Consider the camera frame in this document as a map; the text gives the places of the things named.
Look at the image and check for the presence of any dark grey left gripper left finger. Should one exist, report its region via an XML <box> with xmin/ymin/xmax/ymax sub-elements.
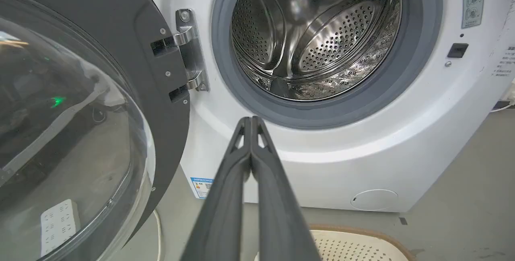
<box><xmin>180</xmin><ymin>117</ymin><xmax>252</xmax><ymax>261</ymax></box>

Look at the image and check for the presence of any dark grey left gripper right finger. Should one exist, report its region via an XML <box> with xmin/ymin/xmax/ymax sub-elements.
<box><xmin>250</xmin><ymin>116</ymin><xmax>321</xmax><ymax>261</ymax></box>

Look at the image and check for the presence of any white front-load washing machine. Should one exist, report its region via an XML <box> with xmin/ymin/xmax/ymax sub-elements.
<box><xmin>131</xmin><ymin>0</ymin><xmax>515</xmax><ymax>213</ymax></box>

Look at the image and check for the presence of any dark grey washing machine door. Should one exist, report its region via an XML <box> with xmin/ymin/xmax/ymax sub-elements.
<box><xmin>0</xmin><ymin>0</ymin><xmax>191</xmax><ymax>261</ymax></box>

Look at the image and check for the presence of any blue energy label sticker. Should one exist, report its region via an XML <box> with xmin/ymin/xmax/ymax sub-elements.
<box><xmin>190</xmin><ymin>177</ymin><xmax>213</xmax><ymax>199</ymax></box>

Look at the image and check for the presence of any cream perforated laundry basket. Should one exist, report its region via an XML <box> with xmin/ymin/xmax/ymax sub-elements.
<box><xmin>254</xmin><ymin>224</ymin><xmax>416</xmax><ymax>261</ymax></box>

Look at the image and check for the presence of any round white filter cover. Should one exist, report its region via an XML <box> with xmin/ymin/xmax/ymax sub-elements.
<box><xmin>350</xmin><ymin>189</ymin><xmax>399</xmax><ymax>211</ymax></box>

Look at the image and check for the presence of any silver metal door hinge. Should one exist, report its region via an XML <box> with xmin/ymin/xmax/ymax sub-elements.
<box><xmin>173</xmin><ymin>8</ymin><xmax>210</xmax><ymax>92</ymax></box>

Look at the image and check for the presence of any white power strip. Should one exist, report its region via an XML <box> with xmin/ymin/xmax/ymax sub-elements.
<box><xmin>40</xmin><ymin>199</ymin><xmax>80</xmax><ymax>257</ymax></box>

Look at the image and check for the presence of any stainless steel washer drum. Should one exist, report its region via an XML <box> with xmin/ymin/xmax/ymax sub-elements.
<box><xmin>231</xmin><ymin>0</ymin><xmax>402</xmax><ymax>101</ymax></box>

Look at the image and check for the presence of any grey rubber door gasket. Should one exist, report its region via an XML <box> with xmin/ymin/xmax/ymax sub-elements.
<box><xmin>211</xmin><ymin>0</ymin><xmax>443</xmax><ymax>130</ymax></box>

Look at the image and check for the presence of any black door latch socket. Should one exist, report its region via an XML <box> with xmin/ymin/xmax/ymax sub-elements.
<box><xmin>447</xmin><ymin>43</ymin><xmax>469</xmax><ymax>58</ymax></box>

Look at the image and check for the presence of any white power cable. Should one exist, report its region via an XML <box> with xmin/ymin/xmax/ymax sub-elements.
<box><xmin>152</xmin><ymin>210</ymin><xmax>162</xmax><ymax>261</ymax></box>

